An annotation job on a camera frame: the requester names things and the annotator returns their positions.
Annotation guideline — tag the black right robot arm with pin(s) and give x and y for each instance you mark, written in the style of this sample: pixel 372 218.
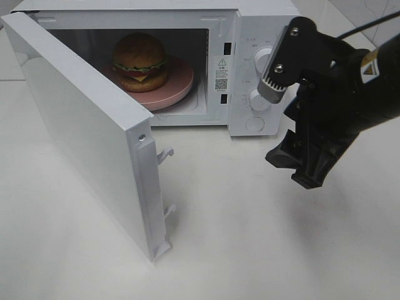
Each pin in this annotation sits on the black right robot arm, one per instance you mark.
pixel 381 68

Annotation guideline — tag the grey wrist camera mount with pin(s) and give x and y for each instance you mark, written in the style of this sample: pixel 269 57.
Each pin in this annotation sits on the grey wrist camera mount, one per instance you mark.
pixel 272 85

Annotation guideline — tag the burger with lettuce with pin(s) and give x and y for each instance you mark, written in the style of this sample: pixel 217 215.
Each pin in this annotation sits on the burger with lettuce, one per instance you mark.
pixel 139 61

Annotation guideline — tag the white microwave oven body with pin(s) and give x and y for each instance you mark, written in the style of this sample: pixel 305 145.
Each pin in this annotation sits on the white microwave oven body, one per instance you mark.
pixel 218 38

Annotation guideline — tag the lower white timer knob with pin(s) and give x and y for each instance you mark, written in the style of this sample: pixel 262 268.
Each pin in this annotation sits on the lower white timer knob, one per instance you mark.
pixel 257 102

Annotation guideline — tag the pink round plate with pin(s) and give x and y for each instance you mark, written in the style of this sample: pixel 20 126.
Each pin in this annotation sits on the pink round plate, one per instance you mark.
pixel 179 82

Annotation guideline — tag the glass microwave turntable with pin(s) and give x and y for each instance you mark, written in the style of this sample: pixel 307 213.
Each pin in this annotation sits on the glass microwave turntable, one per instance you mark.
pixel 192 103

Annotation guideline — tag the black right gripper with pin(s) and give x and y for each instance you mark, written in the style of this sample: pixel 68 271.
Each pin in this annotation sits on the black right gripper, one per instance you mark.
pixel 332 97

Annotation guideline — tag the round white door button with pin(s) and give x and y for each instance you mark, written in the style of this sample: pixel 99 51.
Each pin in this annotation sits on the round white door button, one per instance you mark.
pixel 255 124

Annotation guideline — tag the upper white power knob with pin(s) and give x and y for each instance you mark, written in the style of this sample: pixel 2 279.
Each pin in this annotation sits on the upper white power knob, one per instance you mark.
pixel 262 57

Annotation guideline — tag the white microwave door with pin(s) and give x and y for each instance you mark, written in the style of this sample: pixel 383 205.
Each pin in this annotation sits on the white microwave door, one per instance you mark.
pixel 104 133

